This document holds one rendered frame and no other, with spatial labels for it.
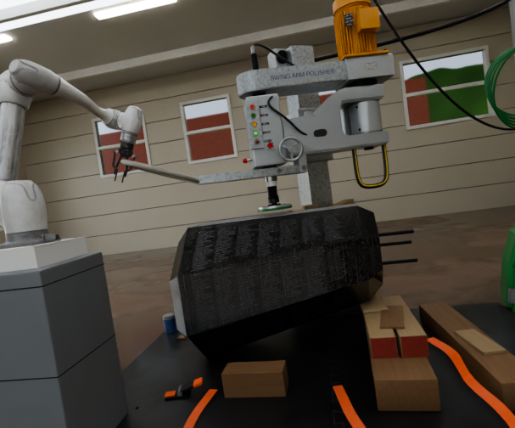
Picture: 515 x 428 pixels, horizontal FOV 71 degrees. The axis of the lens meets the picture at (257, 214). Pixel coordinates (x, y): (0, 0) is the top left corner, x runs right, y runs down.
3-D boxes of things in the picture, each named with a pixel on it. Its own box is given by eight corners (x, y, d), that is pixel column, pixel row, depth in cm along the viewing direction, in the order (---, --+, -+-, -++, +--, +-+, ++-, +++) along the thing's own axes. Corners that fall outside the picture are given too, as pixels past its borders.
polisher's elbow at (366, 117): (345, 137, 238) (341, 108, 237) (367, 137, 247) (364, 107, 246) (366, 132, 221) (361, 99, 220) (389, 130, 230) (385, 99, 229)
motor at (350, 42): (370, 69, 247) (363, 8, 245) (391, 50, 216) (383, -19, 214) (330, 73, 244) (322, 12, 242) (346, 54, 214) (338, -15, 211)
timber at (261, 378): (224, 398, 175) (221, 374, 174) (231, 385, 186) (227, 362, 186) (286, 397, 168) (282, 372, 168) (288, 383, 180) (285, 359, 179)
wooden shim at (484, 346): (454, 334, 184) (453, 330, 184) (473, 331, 184) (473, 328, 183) (483, 356, 159) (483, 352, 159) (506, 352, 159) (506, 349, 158)
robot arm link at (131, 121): (142, 136, 215) (129, 134, 222) (148, 110, 215) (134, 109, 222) (128, 130, 206) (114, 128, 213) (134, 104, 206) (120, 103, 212)
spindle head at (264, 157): (305, 167, 242) (297, 99, 240) (314, 164, 220) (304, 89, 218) (252, 174, 239) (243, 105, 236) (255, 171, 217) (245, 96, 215)
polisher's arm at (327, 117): (378, 163, 246) (370, 90, 243) (394, 159, 223) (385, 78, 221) (271, 177, 239) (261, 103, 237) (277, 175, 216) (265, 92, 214)
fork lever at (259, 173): (303, 173, 241) (302, 166, 240) (310, 171, 222) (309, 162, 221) (198, 185, 234) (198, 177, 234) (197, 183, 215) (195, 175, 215)
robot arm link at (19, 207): (17, 233, 142) (8, 177, 142) (-7, 235, 151) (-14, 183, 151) (57, 228, 156) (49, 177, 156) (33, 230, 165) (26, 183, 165)
